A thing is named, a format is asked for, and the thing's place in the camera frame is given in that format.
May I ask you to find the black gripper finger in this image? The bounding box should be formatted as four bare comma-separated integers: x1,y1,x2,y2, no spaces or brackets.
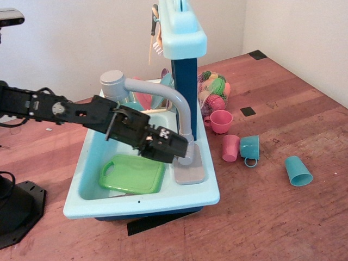
153,127,188,158
139,140,175,163

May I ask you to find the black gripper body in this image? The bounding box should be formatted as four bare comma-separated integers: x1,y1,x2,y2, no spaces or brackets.
105,105,159,151

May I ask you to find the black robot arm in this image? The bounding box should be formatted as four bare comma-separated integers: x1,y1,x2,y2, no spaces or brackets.
1,81,188,163

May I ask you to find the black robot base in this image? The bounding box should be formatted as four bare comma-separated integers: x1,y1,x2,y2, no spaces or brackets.
1,171,47,249

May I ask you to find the green plastic cutting board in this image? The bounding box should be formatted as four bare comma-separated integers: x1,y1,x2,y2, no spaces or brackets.
99,154,166,195

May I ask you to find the pink toy plate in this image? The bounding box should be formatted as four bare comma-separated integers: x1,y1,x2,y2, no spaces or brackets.
134,92,152,110

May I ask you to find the grey toy faucet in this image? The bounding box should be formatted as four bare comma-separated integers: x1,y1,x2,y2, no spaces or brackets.
100,70,205,185

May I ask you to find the teal toy plate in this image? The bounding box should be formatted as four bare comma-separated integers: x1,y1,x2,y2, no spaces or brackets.
151,72,175,109

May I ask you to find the pink toy tumbler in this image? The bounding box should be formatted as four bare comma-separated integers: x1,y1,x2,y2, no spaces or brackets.
222,134,240,162

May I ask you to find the purple toy spoon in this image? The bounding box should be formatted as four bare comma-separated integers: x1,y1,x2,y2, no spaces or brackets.
161,68,169,78

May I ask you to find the net bag of toy food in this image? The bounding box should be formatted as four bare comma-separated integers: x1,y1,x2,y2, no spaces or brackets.
197,71,231,117

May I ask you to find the cream toy dish brush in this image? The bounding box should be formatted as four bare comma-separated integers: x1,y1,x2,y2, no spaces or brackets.
148,4,163,65

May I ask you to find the black tape square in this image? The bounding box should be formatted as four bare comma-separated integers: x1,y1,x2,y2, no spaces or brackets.
240,107,256,117

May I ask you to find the light blue toy sink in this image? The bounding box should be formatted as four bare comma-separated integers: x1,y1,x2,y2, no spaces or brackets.
64,1,220,220

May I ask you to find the black tape corner piece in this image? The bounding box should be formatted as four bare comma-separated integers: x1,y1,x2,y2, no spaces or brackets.
248,50,267,60

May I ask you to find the teal toy tumbler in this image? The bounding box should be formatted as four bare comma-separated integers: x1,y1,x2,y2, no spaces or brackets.
284,156,313,187

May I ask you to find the pink toy cup with handle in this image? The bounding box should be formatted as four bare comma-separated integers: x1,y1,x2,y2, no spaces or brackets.
203,110,233,134

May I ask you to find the teal toy cup with handle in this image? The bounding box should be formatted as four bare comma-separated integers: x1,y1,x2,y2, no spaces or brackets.
239,135,260,168

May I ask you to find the grey camera on stand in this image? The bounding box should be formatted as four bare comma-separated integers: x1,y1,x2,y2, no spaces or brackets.
0,8,25,28

